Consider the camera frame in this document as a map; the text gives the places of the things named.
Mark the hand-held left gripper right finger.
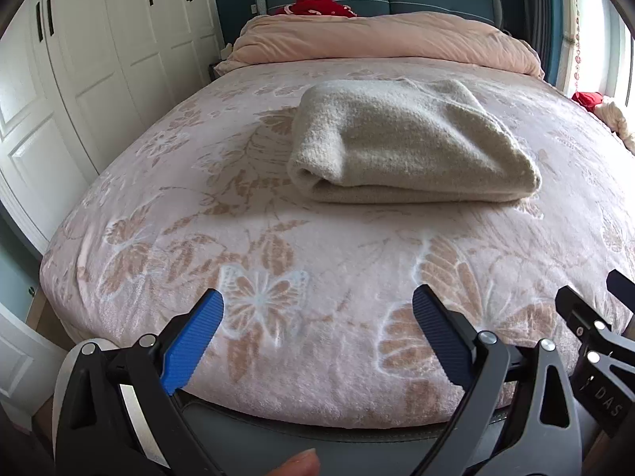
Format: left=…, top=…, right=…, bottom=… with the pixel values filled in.
left=412, top=284, right=582, bottom=476

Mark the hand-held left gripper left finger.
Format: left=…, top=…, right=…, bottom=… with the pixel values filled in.
left=52, top=288, right=226, bottom=476

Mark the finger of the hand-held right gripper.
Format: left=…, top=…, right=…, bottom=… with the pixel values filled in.
left=556, top=286, right=635, bottom=353
left=608, top=269, right=635, bottom=308

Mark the cream knit cardigan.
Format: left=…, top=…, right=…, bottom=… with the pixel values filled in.
left=287, top=78, right=543, bottom=205

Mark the person's left hand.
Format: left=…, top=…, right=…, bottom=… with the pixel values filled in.
left=265, top=449, right=321, bottom=476

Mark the pink floral butterfly blanket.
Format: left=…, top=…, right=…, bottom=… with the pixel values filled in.
left=40, top=57, right=635, bottom=430

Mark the cream crumpled cloth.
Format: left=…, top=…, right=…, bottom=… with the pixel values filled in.
left=595, top=99, right=635, bottom=152

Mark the white door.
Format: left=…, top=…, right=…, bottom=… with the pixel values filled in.
left=0, top=302, right=67, bottom=412

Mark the small red cloth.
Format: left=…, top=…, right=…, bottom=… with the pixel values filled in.
left=571, top=90, right=603, bottom=110

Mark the pink duvet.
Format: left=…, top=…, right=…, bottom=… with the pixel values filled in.
left=218, top=12, right=544, bottom=79

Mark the white panelled wardrobe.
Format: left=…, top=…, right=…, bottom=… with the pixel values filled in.
left=0, top=0, right=224, bottom=259

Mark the red cloth at headboard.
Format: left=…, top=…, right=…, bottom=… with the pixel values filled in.
left=275, top=0, right=358, bottom=18

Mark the grey bed frame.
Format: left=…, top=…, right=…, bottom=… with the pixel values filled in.
left=173, top=392, right=517, bottom=476

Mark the red bead string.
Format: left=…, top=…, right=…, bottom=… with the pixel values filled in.
left=570, top=0, right=586, bottom=95

